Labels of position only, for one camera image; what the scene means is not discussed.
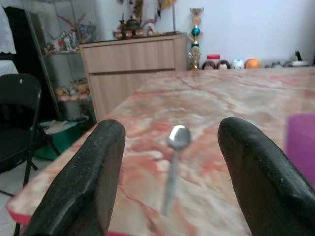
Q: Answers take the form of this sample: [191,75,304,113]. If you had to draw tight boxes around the red white robot model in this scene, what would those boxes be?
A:
[48,13,98,54]

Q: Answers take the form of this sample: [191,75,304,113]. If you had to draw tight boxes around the light wooden cabinet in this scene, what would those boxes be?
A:
[79,33,188,122]

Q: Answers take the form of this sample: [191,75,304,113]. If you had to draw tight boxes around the glass display cabinet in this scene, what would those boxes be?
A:
[24,0,99,121]

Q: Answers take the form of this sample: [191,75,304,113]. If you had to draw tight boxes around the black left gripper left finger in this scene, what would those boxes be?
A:
[21,119,126,236]

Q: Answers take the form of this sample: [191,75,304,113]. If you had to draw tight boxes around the orange toy ball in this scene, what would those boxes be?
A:
[244,58,261,69]

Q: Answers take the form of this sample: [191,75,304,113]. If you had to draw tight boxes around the black piano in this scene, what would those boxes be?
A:
[0,6,54,123]

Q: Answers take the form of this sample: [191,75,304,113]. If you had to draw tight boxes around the green bag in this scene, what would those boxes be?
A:
[31,119,86,160]

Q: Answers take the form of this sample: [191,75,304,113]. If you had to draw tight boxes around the dark metal teapot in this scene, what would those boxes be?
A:
[124,15,143,31]

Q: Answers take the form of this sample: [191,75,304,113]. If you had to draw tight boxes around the yellow pink plush toys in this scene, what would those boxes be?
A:
[55,78,91,102]

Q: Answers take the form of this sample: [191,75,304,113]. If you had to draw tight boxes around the tall gold blue trophy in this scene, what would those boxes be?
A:
[188,7,205,71]

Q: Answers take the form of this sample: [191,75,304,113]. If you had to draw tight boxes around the white pot black handle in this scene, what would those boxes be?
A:
[285,50,310,67]

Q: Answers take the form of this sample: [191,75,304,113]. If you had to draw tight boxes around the red-lidded jar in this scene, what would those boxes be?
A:
[206,54,221,65]

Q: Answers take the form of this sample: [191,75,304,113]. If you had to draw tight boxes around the feathered wall hanging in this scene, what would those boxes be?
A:
[118,0,178,32]

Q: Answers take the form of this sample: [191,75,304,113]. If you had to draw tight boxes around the white lace cloth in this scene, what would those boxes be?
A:
[0,4,17,55]

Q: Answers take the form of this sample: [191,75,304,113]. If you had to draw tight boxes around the black folding chair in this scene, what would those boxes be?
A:
[0,73,42,236]

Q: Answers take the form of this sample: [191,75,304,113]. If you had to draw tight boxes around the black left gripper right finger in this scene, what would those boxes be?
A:
[217,116,315,236]

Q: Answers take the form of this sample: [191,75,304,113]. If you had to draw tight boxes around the silver metal spoon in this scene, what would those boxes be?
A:
[162,124,192,217]

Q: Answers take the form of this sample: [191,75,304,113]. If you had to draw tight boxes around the dark-haired doll head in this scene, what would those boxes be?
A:
[201,60,217,71]
[216,59,231,71]

